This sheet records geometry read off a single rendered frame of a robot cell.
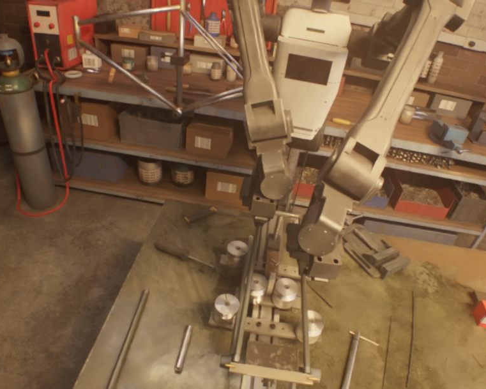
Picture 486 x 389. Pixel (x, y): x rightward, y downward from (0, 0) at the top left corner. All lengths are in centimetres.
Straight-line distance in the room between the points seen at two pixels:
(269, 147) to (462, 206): 206
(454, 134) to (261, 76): 163
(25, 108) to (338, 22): 174
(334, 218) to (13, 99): 199
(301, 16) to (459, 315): 99
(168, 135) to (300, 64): 122
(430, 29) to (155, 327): 77
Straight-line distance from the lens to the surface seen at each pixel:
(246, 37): 63
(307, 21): 120
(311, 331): 71
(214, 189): 231
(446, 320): 101
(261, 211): 61
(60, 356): 183
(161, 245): 91
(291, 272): 85
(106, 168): 249
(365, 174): 52
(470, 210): 261
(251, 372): 56
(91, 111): 230
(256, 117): 60
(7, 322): 203
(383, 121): 55
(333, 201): 51
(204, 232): 98
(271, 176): 57
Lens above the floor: 154
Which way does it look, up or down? 36 degrees down
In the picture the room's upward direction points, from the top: 9 degrees clockwise
